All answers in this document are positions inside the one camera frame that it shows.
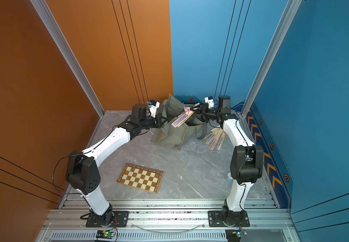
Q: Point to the aluminium frame post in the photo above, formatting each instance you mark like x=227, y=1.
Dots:
x=60, y=40
x=283, y=26

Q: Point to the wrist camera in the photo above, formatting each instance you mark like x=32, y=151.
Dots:
x=209, y=101
x=153, y=106

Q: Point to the olive green tote bag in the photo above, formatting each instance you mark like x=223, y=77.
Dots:
x=171, y=137

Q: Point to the pink patterned folding fan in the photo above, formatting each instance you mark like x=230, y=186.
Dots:
x=183, y=117

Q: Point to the wooden chessboard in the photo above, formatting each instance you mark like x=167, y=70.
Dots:
x=139, y=177

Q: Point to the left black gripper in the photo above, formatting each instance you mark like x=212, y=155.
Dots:
x=159, y=123

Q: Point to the aluminium front rail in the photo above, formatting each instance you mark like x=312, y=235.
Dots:
x=170, y=220

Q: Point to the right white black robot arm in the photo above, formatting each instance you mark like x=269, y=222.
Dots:
x=246, y=165

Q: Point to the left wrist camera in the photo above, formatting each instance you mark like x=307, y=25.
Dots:
x=153, y=106

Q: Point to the left green circuit board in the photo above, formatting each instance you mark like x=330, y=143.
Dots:
x=105, y=235

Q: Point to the left aluminium frame post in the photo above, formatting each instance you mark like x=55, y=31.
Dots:
x=60, y=40

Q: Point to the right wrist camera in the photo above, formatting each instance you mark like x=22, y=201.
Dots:
x=209, y=101

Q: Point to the right green circuit board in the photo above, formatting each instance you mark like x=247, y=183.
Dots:
x=234, y=235

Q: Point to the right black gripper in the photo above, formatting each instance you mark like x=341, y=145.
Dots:
x=204, y=107

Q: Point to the right aluminium frame post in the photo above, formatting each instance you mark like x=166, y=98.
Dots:
x=283, y=26

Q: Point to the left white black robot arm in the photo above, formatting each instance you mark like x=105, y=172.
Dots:
x=83, y=167

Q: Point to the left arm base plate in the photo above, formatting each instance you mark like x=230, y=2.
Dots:
x=109, y=219

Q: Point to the green circuit board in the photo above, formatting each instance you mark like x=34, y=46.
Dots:
x=105, y=235
x=234, y=235

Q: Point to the light wooden folding fan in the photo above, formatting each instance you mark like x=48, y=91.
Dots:
x=211, y=135

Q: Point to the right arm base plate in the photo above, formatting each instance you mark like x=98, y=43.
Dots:
x=228, y=219

